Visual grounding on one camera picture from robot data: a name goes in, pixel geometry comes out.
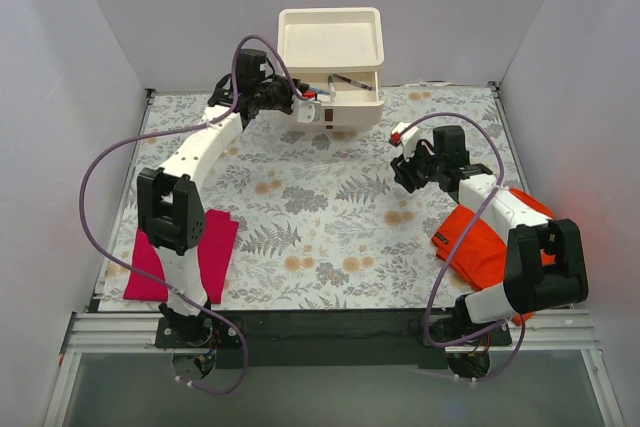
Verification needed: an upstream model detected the white top drawer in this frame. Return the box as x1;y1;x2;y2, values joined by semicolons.
286;72;384;132

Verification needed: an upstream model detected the dark blue pen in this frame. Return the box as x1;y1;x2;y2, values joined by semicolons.
332;74;374;91

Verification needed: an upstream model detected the white green pen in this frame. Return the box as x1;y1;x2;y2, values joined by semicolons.
327;75;336;102

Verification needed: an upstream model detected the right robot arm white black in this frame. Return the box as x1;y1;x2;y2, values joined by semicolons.
390;123;589;347

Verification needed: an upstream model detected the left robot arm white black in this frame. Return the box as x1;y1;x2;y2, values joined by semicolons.
136;48;294;347

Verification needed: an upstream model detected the white stacked drawer unit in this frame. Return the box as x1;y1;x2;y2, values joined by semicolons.
277;7;385;73

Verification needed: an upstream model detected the floral patterned table mat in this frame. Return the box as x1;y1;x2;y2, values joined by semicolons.
97;84;561;311

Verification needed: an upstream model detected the orange crumpled cloth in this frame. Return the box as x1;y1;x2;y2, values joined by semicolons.
431;187;555;325

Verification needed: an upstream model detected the magenta folded cloth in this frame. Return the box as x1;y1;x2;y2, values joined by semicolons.
123;210;239;304

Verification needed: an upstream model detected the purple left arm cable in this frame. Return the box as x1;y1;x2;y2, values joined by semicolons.
78;35;311;396

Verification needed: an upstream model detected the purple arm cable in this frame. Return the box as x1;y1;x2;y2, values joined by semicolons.
399;112;526;388
78;35;311;396

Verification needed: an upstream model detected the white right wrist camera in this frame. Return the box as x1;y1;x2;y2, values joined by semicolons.
390;122;420;160

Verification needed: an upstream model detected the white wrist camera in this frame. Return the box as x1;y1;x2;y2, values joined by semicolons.
390;122;420;160
293;91;322;124

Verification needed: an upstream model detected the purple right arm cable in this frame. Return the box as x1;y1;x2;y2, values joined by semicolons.
399;112;526;388

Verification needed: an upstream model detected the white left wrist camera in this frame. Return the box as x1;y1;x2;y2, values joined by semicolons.
293;91;322;124

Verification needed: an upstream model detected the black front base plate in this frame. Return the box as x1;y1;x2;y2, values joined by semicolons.
154;307;513;371

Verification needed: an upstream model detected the aluminium front frame rail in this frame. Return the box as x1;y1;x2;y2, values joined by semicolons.
43;309;624;426

